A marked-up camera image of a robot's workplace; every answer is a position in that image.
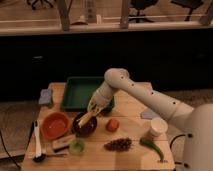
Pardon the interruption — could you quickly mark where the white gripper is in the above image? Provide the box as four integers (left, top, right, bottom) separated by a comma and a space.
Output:
87, 87, 114, 116

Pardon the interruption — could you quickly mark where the yellow banana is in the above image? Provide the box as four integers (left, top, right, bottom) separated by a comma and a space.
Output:
78, 111, 93, 127

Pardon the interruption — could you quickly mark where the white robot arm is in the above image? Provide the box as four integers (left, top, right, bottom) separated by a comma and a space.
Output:
87, 68, 213, 171

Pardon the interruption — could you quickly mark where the dark purple bowl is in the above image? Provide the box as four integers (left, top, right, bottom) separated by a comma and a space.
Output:
72, 113, 97, 137

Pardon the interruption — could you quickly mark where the orange bowl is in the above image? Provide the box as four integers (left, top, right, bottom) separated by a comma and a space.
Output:
41, 112, 70, 140

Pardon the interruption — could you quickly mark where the green tray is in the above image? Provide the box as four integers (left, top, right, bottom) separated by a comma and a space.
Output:
60, 77, 103, 112

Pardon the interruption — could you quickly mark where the red tomato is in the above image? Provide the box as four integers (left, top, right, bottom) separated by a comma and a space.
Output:
106, 119, 119, 132

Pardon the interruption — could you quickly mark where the wooden brush block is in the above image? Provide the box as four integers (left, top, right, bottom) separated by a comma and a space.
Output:
52, 135, 75, 151

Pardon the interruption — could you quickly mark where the small green cup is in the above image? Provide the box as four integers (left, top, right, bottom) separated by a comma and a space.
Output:
69, 139, 85, 155

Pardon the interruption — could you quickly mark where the brown pine cone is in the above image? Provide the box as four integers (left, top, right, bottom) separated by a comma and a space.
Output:
104, 138, 132, 152

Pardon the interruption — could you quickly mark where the grey cloth piece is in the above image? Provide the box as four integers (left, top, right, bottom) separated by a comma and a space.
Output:
140, 108, 158, 120

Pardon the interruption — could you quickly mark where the green chili pepper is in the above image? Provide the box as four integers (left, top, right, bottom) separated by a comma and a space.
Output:
139, 138, 164, 163

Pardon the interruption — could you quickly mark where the white paper cup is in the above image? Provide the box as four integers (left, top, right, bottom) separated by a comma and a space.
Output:
149, 117, 168, 137

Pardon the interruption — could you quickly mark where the black cable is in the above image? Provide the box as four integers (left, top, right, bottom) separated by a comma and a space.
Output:
0, 129, 22, 169

